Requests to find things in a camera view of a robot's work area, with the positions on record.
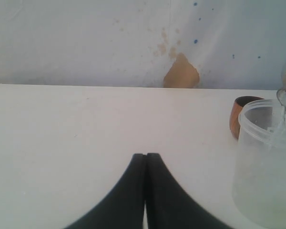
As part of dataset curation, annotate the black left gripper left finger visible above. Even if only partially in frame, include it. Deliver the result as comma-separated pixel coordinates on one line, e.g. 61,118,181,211
67,154,147,229

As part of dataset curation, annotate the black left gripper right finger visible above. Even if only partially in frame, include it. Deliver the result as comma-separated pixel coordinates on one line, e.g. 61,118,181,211
145,153,230,229

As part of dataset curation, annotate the clear plastic cap cup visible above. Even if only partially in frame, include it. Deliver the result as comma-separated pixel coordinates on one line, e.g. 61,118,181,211
232,100,286,229

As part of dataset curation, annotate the round brown wooden cup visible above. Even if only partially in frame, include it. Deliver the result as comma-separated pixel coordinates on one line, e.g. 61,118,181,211
229,96,263,139

